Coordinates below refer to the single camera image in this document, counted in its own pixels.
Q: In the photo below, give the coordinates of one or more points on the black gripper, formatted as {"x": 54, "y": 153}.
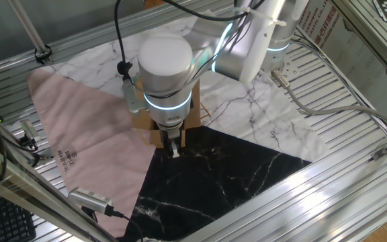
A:
{"x": 171, "y": 131}

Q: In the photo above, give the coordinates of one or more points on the brown cardboard box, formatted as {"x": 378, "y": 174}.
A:
{"x": 193, "y": 114}

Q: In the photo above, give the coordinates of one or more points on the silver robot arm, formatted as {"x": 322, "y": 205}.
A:
{"x": 165, "y": 60}

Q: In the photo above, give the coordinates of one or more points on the marble pink black cloth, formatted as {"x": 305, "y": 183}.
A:
{"x": 213, "y": 174}

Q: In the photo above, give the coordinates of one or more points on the brown cardboard piece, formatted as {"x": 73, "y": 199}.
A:
{"x": 153, "y": 3}

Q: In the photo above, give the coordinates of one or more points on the black pole clamp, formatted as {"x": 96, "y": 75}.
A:
{"x": 43, "y": 53}

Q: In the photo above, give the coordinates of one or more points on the black keyboard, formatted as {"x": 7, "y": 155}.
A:
{"x": 8, "y": 222}

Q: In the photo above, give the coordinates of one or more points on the aluminium pole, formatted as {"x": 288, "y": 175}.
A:
{"x": 29, "y": 28}

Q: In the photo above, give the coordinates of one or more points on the grey panel with red print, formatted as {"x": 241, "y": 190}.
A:
{"x": 354, "y": 64}

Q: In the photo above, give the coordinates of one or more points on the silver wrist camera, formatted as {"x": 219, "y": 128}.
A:
{"x": 133, "y": 97}

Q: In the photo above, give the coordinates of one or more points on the silver camera with vents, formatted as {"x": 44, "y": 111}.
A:
{"x": 89, "y": 200}

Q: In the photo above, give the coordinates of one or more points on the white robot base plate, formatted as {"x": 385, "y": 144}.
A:
{"x": 291, "y": 69}

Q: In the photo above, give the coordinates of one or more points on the small silver camera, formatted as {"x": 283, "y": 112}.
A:
{"x": 29, "y": 129}

